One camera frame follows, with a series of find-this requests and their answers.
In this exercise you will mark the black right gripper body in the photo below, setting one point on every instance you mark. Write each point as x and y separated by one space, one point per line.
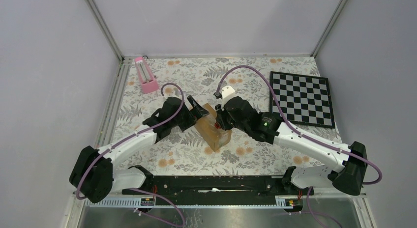
226 122

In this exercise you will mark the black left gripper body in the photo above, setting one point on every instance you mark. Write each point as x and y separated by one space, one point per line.
185 119

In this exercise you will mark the brown cardboard express box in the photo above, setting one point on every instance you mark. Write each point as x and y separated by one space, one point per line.
216 138

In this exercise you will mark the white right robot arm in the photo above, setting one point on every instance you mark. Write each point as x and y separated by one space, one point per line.
342 167

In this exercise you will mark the floral table mat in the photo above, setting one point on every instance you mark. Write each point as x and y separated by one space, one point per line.
186 153

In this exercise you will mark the pink metronome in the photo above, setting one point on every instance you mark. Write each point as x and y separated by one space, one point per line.
147 79

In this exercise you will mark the black white checkerboard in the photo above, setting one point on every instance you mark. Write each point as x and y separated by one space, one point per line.
303 99

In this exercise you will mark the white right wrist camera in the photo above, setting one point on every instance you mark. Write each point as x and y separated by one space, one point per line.
226 93

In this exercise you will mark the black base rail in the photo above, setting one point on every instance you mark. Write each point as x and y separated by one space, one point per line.
221 187

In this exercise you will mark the grey slotted cable duct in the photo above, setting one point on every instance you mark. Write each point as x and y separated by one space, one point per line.
150 202

